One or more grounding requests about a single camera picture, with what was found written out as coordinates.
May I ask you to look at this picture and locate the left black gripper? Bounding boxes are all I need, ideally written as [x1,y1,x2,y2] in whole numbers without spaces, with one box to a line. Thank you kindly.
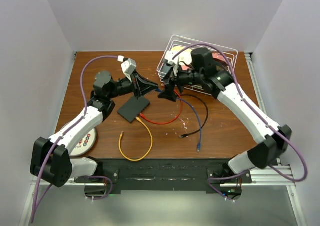
[108,69,159,99]

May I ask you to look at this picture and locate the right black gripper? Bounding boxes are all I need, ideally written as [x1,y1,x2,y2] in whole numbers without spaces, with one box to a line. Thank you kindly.
[158,61,204,101]

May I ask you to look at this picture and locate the black network switch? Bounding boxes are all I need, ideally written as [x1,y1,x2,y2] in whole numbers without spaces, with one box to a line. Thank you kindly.
[117,96,151,123]

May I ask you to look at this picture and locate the red ethernet cable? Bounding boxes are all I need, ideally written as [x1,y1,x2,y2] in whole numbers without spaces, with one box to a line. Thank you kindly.
[139,83,183,125]

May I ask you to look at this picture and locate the yellow ethernet cable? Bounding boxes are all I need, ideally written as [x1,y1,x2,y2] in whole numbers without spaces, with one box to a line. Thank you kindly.
[118,116,154,162]

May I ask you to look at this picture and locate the black ethernet cable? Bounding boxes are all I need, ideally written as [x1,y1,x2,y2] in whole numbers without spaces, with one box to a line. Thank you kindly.
[179,94,210,139]

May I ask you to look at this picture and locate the blue ethernet cable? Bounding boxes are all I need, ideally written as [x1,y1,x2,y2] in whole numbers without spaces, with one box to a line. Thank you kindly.
[154,86,203,152]

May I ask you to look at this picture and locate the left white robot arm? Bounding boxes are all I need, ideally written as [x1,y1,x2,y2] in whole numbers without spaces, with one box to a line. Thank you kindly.
[30,71,159,187]

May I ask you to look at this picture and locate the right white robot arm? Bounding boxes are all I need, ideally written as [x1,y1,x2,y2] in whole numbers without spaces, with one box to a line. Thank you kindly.
[158,47,292,182]

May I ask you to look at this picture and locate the grey cup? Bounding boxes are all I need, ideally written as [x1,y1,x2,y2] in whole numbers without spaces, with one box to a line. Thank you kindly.
[160,61,172,74]

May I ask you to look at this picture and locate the pink cup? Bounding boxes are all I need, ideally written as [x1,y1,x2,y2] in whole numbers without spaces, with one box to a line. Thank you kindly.
[180,63,191,71]

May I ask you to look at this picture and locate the pink plate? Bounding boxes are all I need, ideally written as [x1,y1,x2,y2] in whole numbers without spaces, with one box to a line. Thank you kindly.
[212,52,228,65]

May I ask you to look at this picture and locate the white round tape roll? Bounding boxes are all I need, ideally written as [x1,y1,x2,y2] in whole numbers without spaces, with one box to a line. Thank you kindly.
[58,122,98,157]

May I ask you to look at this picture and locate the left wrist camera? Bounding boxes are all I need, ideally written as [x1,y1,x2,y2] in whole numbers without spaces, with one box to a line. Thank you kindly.
[121,58,137,82]

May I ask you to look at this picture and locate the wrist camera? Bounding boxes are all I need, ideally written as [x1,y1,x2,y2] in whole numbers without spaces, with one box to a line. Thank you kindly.
[164,51,179,75]
[121,58,137,82]

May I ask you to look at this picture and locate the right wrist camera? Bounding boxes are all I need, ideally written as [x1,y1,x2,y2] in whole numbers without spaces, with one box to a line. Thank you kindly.
[164,51,179,75]

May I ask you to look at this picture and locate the white wire dish rack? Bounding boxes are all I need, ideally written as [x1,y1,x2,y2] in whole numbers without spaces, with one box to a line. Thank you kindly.
[156,35,238,95]

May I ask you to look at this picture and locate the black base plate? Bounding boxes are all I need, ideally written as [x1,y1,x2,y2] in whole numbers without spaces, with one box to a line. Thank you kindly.
[74,157,252,195]

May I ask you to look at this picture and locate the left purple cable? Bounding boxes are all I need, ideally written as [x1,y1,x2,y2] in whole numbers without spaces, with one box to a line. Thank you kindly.
[29,55,126,223]

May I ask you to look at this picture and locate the purple cable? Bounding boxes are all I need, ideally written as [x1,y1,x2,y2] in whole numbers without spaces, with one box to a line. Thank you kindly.
[29,55,126,223]
[171,43,309,181]

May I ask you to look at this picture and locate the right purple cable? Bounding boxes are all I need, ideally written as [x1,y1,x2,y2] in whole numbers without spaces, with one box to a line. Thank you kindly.
[171,43,309,181]

